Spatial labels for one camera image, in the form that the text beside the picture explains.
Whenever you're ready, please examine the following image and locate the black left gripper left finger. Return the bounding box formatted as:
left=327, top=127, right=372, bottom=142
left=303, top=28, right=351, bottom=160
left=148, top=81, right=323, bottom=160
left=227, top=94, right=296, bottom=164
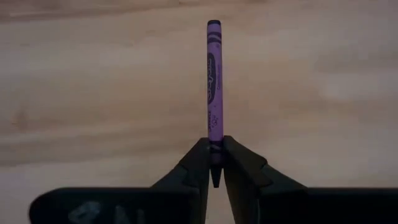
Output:
left=151, top=138, right=211, bottom=224

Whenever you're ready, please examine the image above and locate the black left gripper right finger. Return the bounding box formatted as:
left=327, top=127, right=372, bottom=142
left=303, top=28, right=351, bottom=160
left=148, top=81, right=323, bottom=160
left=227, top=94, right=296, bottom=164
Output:
left=223, top=136, right=308, bottom=224

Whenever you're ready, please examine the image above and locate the purple crayon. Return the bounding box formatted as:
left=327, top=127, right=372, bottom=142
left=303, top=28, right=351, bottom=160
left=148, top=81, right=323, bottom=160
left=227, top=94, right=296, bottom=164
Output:
left=206, top=19, right=224, bottom=189

